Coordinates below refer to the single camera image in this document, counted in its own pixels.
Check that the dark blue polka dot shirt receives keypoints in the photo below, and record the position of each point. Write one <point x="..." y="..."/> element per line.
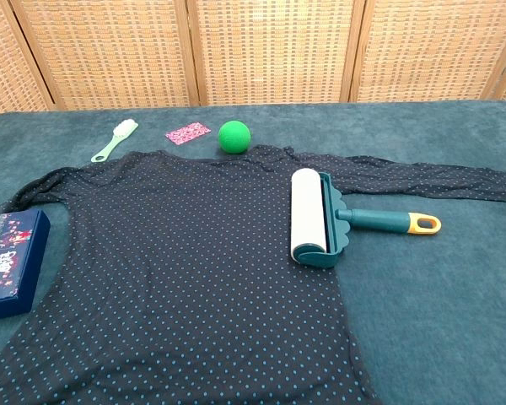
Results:
<point x="173" y="253"/>

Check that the green foam ball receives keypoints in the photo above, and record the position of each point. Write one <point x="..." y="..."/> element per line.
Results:
<point x="234" y="136"/>

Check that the pink patterned card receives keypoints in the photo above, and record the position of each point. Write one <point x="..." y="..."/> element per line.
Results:
<point x="188" y="133"/>

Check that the mint green cleaning brush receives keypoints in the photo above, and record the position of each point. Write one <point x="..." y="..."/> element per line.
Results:
<point x="117" y="137"/>

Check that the woven bamboo folding screen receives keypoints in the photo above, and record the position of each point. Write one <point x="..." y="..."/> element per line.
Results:
<point x="270" y="50"/>

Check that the teal plush table cover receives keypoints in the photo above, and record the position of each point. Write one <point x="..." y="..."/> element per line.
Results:
<point x="426" y="316"/>

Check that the dark blue printed box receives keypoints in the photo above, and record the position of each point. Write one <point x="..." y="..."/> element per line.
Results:
<point x="8" y="266"/>

